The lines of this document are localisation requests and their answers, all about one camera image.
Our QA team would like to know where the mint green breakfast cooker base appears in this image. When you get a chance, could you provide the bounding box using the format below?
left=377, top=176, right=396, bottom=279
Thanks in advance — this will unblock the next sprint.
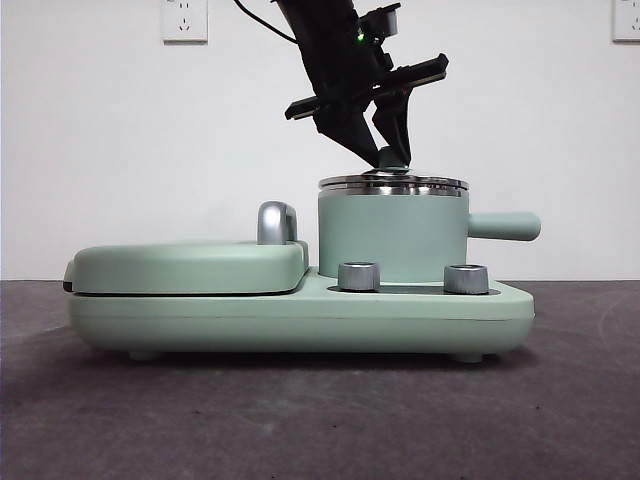
left=67, top=266, right=535, bottom=362

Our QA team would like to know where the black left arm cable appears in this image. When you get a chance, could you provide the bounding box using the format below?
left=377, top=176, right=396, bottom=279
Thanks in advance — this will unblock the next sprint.
left=233, top=0, right=301, bottom=44

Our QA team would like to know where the mint green handled pot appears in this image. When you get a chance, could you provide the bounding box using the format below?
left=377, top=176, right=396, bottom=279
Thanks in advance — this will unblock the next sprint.
left=317, top=192, right=542, bottom=284

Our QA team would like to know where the mint green hinged grill lid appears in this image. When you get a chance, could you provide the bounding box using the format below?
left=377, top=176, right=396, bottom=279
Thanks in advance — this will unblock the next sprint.
left=62, top=200, right=311, bottom=296

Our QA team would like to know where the silver control knob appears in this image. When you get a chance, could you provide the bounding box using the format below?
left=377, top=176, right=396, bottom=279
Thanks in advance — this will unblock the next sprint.
left=443, top=263, right=490, bottom=295
left=337, top=261, right=382, bottom=292

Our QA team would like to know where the glass pot lid green knob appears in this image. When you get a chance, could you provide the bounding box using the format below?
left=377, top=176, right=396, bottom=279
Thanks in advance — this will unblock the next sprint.
left=318, top=146, right=469, bottom=197

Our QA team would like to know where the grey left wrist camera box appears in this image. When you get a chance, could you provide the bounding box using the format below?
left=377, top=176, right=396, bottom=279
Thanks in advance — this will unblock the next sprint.
left=362, top=4, right=403, bottom=39

